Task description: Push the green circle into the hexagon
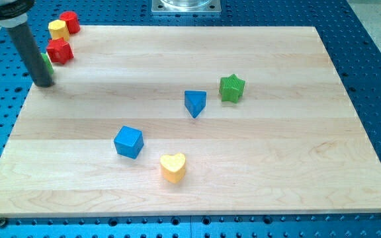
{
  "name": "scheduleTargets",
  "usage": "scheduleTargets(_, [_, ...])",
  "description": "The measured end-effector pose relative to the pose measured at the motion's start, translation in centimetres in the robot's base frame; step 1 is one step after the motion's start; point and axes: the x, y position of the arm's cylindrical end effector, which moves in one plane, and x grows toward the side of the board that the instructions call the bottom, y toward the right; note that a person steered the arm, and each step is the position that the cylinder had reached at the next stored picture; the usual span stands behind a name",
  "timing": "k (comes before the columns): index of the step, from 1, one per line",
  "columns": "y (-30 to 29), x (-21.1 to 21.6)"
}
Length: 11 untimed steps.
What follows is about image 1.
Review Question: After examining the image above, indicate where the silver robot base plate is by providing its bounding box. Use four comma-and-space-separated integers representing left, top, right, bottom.
151, 0, 222, 14

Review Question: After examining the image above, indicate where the green circle block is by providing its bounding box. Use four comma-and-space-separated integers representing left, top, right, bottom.
41, 53, 54, 75

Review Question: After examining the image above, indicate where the blue cube block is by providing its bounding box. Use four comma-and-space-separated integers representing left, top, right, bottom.
114, 126, 144, 159

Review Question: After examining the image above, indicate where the black robot arm flange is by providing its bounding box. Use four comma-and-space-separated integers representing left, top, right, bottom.
0, 0, 35, 20

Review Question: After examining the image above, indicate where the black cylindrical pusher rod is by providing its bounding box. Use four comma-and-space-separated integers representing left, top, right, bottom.
0, 13, 53, 87

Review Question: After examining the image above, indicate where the red cylinder block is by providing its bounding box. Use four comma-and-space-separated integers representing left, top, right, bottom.
59, 11, 81, 34

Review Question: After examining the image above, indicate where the yellow pentagon block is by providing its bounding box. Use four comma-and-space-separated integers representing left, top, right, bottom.
48, 20, 69, 41

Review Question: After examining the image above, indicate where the green star block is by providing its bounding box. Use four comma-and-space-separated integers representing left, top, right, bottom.
219, 74, 245, 103

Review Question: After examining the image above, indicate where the blue triangle block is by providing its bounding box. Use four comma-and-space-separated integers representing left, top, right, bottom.
185, 91, 207, 118

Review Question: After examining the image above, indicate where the light wooden board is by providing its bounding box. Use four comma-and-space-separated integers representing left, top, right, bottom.
0, 26, 381, 218

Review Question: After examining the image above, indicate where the yellow heart block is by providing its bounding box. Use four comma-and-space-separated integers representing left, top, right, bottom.
160, 153, 186, 184

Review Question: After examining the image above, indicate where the red hexagon block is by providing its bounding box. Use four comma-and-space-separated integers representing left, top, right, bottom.
46, 38, 74, 64

